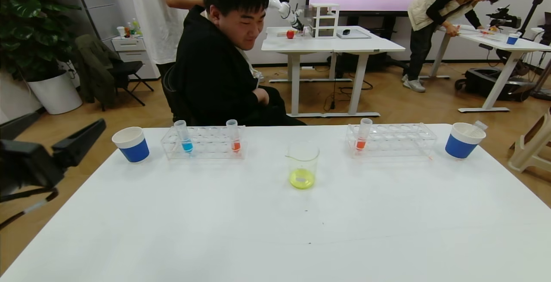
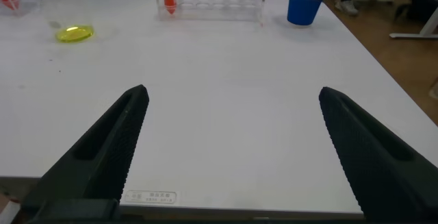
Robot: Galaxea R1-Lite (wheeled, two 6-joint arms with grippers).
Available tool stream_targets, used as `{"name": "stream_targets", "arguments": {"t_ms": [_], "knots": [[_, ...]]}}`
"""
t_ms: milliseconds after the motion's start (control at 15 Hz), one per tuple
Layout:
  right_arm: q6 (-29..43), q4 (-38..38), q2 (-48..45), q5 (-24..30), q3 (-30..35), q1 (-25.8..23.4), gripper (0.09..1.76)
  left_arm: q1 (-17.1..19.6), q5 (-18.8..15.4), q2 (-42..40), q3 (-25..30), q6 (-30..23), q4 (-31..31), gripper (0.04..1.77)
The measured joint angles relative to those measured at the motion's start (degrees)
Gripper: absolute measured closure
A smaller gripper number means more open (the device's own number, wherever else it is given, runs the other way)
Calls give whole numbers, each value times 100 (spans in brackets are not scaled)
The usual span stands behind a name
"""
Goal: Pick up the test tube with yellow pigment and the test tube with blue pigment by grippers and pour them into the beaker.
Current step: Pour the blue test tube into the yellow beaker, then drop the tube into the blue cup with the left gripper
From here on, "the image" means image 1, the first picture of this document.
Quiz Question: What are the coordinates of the clear acrylic test tube rack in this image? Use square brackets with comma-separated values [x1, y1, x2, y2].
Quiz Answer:
[161, 125, 247, 161]
[346, 123, 438, 158]

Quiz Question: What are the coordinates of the person in beige vest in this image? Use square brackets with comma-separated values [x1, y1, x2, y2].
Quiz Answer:
[402, 0, 505, 93]

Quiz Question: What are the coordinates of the small white drawer organizer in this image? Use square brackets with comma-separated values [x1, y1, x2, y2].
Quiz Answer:
[309, 2, 340, 38]

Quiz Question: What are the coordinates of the white drawer cabinet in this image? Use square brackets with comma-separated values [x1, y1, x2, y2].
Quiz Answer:
[111, 35, 161, 79]

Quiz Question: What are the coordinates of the white desk with angled legs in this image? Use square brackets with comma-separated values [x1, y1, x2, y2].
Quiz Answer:
[439, 23, 551, 113]

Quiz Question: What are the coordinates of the black tripod stand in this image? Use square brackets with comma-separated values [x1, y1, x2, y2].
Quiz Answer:
[519, 0, 551, 37]

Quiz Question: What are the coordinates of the black background robot gripper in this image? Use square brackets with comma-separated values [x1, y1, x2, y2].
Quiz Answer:
[486, 6, 522, 28]

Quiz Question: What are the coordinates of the yellow pigment test tube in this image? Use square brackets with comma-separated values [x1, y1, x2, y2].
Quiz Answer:
[467, 120, 489, 138]

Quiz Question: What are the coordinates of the standing person white shirt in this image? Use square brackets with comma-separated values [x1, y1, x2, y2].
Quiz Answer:
[121, 0, 205, 76]

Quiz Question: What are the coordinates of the white plant pot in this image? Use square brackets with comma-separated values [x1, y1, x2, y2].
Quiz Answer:
[27, 69, 83, 115]

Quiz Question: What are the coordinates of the green leafy plant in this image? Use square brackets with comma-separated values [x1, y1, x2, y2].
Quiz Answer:
[0, 0, 80, 81]

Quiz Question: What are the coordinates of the clear glass beaker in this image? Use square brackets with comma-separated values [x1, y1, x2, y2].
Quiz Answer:
[285, 141, 320, 190]

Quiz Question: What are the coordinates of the red pigment test tube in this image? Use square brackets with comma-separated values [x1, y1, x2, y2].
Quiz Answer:
[226, 119, 241, 153]
[356, 118, 373, 151]

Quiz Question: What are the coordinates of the grey flat tablet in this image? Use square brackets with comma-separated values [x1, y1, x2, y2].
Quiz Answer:
[337, 28, 372, 39]

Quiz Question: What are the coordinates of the white standing desk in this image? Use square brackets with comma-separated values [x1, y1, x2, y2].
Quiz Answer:
[261, 25, 406, 118]

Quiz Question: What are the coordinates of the black folding chair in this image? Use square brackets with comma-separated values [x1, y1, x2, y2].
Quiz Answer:
[106, 60, 154, 106]

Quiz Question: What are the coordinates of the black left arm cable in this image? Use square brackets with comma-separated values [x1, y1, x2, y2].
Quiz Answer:
[0, 186, 59, 231]

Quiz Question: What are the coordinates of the blue white paper cup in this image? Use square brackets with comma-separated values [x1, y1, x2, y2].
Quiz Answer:
[445, 122, 487, 160]
[112, 127, 150, 163]

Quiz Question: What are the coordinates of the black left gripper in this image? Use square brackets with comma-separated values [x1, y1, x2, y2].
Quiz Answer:
[0, 118, 107, 197]

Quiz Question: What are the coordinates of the dark green jacket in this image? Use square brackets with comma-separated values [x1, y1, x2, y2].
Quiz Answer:
[74, 33, 119, 104]

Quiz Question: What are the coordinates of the seated person in black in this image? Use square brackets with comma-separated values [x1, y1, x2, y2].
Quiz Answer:
[163, 0, 307, 127]

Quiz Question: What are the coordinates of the blue pigment test tube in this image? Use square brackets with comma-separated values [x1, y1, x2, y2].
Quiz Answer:
[173, 120, 194, 153]

